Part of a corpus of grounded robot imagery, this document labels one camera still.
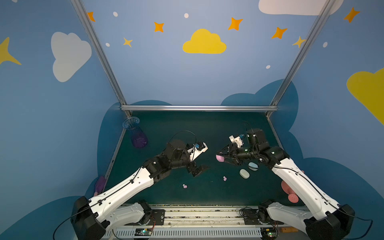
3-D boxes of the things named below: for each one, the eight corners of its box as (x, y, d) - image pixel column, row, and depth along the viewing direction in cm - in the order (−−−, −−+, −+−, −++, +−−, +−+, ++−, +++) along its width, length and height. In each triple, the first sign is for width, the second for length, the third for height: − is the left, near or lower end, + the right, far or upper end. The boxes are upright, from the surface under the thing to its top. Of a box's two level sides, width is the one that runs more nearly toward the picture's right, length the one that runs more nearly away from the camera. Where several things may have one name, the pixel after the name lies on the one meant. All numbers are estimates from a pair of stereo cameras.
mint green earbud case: (237, 173, 92) (238, 172, 90) (240, 169, 94) (241, 167, 92) (247, 180, 89) (248, 178, 88) (249, 175, 91) (251, 173, 90)
